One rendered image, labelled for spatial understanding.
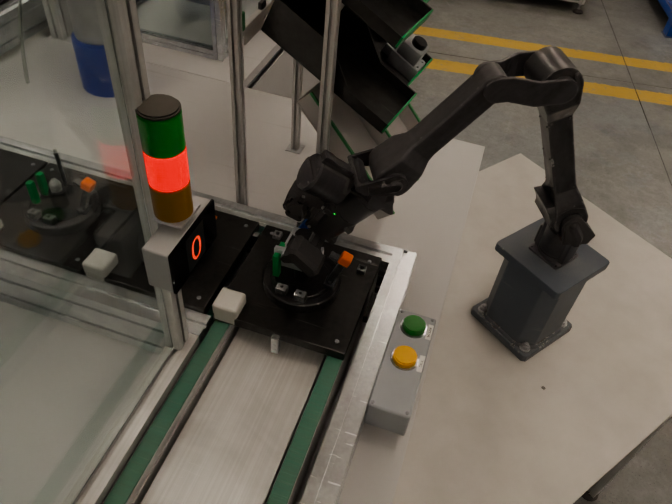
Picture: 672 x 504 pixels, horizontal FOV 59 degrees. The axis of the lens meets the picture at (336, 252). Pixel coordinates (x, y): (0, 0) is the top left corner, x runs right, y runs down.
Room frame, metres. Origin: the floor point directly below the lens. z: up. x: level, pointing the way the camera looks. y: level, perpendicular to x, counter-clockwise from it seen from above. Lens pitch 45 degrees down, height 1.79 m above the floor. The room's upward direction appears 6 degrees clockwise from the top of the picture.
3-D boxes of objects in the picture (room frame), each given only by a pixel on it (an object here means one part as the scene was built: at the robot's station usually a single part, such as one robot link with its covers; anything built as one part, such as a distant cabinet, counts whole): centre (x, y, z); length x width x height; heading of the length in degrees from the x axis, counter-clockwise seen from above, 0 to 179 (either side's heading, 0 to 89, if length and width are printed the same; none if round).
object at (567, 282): (0.79, -0.39, 0.96); 0.15 x 0.15 x 0.20; 40
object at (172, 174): (0.57, 0.21, 1.33); 0.05 x 0.05 x 0.05
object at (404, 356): (0.59, -0.13, 0.96); 0.04 x 0.04 x 0.02
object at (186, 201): (0.57, 0.21, 1.28); 0.05 x 0.05 x 0.05
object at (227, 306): (0.65, 0.17, 0.97); 0.05 x 0.05 x 0.04; 76
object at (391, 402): (0.59, -0.13, 0.93); 0.21 x 0.07 x 0.06; 166
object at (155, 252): (0.57, 0.21, 1.29); 0.12 x 0.05 x 0.25; 166
